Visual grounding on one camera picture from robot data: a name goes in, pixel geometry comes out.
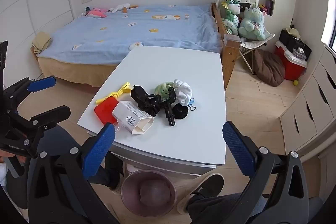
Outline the white paper box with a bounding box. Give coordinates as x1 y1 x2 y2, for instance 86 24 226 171
112 101 155 135

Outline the red cooler box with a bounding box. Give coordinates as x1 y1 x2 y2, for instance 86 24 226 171
275 41 307 81

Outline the white folding chair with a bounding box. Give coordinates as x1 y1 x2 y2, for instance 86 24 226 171
238 30 276 75

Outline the beige bed skirt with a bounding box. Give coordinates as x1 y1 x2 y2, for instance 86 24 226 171
38 56 124 88

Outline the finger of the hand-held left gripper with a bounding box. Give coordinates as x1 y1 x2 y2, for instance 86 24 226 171
3 76 57 109
28 105 71 136

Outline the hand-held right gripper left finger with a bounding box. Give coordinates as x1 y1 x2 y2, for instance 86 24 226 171
26 123 120 224

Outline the brown plastic wastebasket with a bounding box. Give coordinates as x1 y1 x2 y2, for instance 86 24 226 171
121 170 177 216

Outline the teal unicorn plush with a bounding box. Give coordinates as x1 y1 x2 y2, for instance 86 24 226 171
238 2 266 41

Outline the person's right leg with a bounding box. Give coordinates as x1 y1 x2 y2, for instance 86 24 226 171
184 193 263 224

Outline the bed with blue blanket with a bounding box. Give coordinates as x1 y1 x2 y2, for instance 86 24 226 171
35 4 223 65

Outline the black shoe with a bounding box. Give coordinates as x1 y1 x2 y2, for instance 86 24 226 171
109 174 125 194
176 174 225 214

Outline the yellow plastic clip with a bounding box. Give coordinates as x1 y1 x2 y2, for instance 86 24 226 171
96 81 132 105

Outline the wooden bed frame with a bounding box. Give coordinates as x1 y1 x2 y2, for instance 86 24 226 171
211 2 242 90

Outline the folded beige blanket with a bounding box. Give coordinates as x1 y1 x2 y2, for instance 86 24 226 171
31 31 53 54

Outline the beige hat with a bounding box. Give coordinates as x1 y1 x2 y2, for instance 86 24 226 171
286 27 300 39

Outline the green crocheted ornament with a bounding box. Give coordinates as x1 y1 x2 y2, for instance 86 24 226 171
154 81 175 98

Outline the black right shoe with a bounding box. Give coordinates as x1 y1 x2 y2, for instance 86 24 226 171
176 174 225 214

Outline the black round cap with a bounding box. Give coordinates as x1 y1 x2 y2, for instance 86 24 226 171
172 104 189 119

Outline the black left shoe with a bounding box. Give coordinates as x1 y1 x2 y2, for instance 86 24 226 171
109 174 125 194

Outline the green dragon plush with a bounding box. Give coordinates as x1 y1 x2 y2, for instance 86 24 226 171
220 0 240 35

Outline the white drawer cabinet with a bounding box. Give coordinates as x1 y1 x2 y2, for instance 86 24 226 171
280 46 336 156

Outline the window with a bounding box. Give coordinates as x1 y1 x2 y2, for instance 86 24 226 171
322 0 336 51

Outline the brown beanbag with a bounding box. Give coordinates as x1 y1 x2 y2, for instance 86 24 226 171
252 49 286 87

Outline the white cloth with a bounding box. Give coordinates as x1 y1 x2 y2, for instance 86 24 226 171
173 79 193 106

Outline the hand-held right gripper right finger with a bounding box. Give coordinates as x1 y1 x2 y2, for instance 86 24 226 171
223 121 311 224

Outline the white goose plush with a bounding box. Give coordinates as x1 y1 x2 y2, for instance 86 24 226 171
108 4 138 14

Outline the red plastic square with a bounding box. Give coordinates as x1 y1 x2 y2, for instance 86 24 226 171
94 97 117 125

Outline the pink plush toy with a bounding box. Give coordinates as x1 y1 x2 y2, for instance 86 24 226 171
87 7 108 18

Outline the black gift bag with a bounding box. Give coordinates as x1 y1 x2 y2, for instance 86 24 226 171
238 1 252 14

